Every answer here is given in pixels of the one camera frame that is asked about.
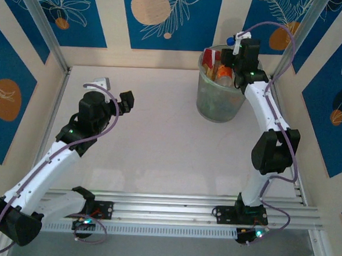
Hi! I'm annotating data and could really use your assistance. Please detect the clear bottle orange label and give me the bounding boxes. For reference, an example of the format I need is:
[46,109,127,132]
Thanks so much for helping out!
[216,65,234,87]

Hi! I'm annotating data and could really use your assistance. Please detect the brown bottle yellow red label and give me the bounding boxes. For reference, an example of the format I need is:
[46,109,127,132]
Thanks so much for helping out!
[202,47,222,79]

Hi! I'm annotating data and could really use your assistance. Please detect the translucent grey waste bin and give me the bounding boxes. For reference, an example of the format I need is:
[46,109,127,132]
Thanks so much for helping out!
[194,42,265,125]

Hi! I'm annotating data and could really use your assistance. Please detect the left control board green light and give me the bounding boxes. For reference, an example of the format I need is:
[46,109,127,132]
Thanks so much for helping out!
[71,213,97,240]

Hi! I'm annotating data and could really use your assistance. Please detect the control board green light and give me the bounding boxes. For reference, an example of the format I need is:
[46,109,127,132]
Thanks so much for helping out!
[71,213,97,240]
[235,224,270,248]

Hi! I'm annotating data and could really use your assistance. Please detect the right control board green light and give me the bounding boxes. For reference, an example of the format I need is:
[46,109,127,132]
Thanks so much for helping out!
[235,224,270,248]

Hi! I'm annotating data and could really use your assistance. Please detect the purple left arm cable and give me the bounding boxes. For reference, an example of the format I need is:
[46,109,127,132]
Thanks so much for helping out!
[0,77,122,256]

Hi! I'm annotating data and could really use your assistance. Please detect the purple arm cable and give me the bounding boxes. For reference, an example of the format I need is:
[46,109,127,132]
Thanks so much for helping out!
[0,77,122,256]
[229,19,308,243]

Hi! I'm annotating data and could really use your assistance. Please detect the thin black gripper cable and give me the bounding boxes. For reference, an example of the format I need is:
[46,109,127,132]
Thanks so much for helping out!
[233,72,246,90]

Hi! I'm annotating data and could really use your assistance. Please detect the aluminium left side rail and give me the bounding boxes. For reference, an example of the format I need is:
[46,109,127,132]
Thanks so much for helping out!
[24,67,71,198]

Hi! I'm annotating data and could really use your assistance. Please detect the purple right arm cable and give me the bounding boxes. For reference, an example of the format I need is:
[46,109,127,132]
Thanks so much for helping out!
[229,19,308,243]

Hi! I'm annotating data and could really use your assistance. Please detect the aluminium right frame post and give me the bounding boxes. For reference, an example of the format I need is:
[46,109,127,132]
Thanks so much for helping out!
[271,0,335,86]

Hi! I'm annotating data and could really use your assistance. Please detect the aluminium frame post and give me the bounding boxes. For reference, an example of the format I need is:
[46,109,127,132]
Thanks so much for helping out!
[271,0,335,86]
[10,0,75,74]

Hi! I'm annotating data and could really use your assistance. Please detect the aluminium left frame post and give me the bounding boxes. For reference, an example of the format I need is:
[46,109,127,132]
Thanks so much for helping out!
[10,0,75,74]

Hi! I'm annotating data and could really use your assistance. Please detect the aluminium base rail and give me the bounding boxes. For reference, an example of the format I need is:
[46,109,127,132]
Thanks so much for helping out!
[5,183,327,241]

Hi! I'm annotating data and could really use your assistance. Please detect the white slotted cable duct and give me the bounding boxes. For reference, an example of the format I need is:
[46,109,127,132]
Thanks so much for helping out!
[15,213,239,244]

